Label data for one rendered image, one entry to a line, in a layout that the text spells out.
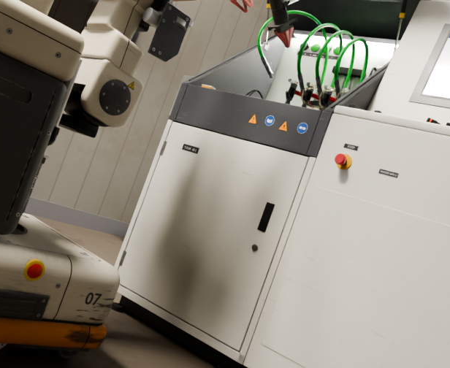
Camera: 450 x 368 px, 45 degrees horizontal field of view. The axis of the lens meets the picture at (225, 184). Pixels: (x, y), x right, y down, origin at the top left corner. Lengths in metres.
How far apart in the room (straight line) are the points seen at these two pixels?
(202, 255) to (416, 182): 0.78
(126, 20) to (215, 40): 3.17
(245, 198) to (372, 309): 0.58
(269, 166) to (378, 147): 0.39
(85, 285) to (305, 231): 0.72
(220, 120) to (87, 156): 2.26
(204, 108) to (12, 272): 1.07
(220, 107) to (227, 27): 2.86
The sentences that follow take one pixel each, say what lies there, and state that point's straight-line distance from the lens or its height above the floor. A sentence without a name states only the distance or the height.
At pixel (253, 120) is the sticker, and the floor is 0.87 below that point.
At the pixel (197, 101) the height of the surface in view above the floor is 0.89.
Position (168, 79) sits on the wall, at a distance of 4.51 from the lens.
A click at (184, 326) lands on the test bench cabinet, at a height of 0.09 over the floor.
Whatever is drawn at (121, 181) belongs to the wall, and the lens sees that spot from 4.39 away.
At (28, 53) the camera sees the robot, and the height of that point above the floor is 0.71.
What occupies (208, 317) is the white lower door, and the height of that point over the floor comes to 0.15.
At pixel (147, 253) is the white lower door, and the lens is 2.12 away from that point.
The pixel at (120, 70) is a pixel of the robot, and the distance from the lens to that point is 1.61.
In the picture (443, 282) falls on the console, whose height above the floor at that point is 0.55.
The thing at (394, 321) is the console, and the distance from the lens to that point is 1.64.
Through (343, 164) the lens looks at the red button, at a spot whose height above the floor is 0.79.
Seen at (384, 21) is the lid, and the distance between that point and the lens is 2.48.
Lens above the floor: 0.55
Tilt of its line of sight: 2 degrees up
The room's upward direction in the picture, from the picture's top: 20 degrees clockwise
